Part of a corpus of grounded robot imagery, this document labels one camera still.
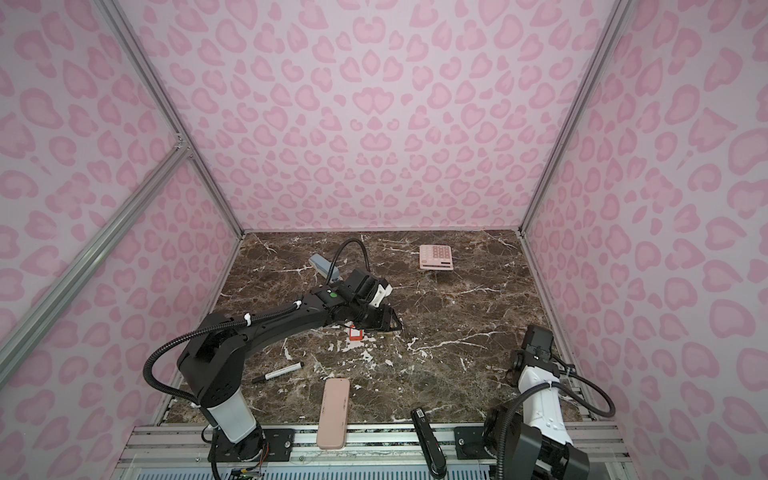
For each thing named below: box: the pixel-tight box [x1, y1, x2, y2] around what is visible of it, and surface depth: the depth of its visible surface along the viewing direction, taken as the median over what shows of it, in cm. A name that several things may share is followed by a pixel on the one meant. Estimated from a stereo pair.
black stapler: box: [410, 407, 447, 479], surface depth 73 cm
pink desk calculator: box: [419, 244, 454, 270], surface depth 112 cm
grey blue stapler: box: [309, 253, 340, 281], surface depth 108 cm
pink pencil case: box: [316, 378, 351, 450], surface depth 78 cm
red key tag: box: [349, 325, 364, 341], surface depth 92 cm
